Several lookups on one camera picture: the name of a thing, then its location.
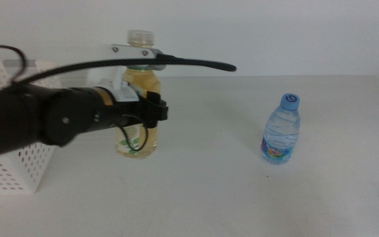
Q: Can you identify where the clear water bottle blue cap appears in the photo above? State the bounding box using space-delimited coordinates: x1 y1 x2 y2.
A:
261 93 301 165

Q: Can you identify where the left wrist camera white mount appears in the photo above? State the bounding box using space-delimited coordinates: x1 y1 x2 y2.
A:
86 43 167 101

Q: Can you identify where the yellow tea bottle green label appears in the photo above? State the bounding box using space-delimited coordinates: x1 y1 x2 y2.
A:
115 29 162 159

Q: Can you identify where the left wrist camera black cable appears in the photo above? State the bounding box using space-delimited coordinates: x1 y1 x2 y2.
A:
0 44 237 93

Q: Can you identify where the white perforated plastic basket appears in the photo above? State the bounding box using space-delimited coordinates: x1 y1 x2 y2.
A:
0 60 62 194

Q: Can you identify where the thin black left gripper wire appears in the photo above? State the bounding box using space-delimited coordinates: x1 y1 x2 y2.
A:
118 113 149 152

